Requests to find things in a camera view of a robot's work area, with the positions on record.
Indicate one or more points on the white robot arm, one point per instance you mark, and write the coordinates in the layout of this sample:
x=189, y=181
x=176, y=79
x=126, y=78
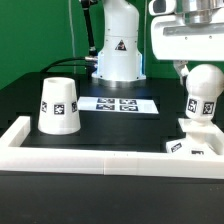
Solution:
x=119, y=62

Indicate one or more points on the white lamp base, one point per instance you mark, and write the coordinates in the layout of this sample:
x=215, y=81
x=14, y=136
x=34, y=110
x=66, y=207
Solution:
x=204, y=139

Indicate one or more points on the white U-shaped fence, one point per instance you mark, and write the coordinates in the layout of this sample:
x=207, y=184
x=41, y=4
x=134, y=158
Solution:
x=15, y=157

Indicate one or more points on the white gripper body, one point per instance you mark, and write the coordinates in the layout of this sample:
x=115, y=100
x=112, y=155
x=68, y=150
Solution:
x=173, y=40

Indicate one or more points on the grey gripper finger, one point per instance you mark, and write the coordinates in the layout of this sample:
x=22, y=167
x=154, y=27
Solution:
x=181, y=68

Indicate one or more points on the white lamp bulb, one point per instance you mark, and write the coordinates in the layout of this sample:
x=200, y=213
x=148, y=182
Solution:
x=204, y=84

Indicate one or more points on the white marker sheet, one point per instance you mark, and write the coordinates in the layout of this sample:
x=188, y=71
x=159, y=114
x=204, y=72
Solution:
x=122, y=105

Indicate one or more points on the white conical lamp shade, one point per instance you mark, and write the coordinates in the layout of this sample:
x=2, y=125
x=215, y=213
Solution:
x=59, y=113

